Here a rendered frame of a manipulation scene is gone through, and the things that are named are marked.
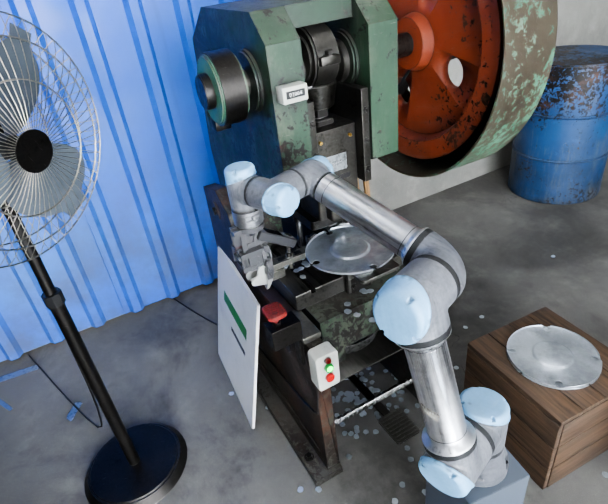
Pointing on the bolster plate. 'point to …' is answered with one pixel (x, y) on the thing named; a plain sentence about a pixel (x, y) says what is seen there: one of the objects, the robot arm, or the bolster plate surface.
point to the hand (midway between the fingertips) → (269, 283)
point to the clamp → (287, 261)
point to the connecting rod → (321, 66)
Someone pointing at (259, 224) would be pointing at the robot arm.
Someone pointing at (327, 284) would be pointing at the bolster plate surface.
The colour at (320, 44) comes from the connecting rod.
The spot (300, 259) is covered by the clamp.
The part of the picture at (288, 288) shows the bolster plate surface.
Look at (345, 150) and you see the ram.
